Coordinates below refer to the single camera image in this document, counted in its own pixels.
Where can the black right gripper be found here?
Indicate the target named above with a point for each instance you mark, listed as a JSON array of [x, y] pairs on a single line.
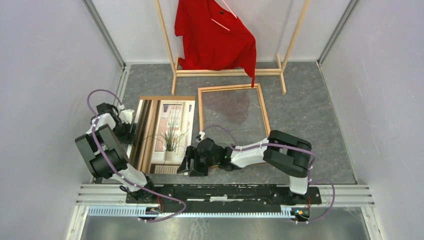
[[190, 153]]

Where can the plant photo print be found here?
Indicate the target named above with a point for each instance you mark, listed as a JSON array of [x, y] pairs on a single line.
[[164, 130]]

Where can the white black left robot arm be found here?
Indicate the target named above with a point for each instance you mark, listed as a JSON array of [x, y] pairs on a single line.
[[101, 148]]

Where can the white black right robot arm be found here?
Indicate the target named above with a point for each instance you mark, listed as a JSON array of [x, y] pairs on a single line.
[[287, 153]]

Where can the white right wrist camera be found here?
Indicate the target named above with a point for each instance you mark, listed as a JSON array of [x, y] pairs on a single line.
[[200, 136]]

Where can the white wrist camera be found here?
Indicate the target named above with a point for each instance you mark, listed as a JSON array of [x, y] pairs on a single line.
[[200, 136], [126, 116]]

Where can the pink clothes hanger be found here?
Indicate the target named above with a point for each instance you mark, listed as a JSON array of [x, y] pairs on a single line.
[[222, 15]]

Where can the light wooden clothes rack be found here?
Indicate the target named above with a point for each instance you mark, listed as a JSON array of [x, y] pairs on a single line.
[[279, 71]]

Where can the red t-shirt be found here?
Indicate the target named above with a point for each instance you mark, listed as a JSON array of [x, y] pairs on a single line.
[[208, 47]]

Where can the aluminium rail frame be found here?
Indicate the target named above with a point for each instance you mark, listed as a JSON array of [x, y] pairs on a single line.
[[347, 212]]

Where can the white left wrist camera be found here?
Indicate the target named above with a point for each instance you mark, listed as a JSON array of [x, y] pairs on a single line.
[[126, 116]]

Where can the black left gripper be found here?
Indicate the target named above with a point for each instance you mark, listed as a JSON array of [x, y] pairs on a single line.
[[129, 138]]

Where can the grey slotted cable duct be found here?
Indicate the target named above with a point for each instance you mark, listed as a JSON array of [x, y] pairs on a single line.
[[148, 212]]

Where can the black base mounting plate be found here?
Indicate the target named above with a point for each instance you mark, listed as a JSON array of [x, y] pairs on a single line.
[[223, 198]]

